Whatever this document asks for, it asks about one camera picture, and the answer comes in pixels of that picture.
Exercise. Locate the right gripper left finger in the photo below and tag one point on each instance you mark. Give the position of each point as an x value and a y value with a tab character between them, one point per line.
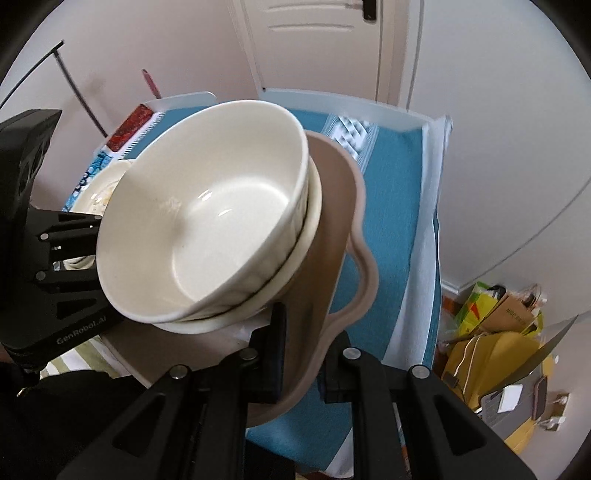
255	373

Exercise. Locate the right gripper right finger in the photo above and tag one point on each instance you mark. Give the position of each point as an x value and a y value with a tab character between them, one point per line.
348	373

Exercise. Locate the cream yellow bowl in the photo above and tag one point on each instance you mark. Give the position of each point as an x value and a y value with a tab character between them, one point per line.
277	283

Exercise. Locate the pink handled bowl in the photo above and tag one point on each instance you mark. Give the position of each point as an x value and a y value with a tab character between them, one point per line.
334	287

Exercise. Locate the white duck cartoon plate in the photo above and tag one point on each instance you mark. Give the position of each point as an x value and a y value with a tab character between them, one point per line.
93	197

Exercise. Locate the white ribbed bowl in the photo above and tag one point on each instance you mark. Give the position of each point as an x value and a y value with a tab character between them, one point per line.
206	215

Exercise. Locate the yellow paper bag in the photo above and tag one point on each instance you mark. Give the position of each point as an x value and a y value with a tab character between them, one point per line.
477	371

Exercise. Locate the teal woven tablecloth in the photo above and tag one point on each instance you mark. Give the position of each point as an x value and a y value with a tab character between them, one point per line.
401	156

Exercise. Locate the brown paper bag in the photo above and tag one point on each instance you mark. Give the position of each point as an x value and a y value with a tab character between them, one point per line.
518	312

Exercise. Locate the red rectangular box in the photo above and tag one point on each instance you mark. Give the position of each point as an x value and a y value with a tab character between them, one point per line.
129	127

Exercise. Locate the black metal stand pole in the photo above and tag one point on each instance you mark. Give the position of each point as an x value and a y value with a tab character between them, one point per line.
41	77

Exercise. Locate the white door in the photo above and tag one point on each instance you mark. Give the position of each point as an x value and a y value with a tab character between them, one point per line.
325	46

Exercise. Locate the black door handle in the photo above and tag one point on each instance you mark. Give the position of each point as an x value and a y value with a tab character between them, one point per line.
369	9

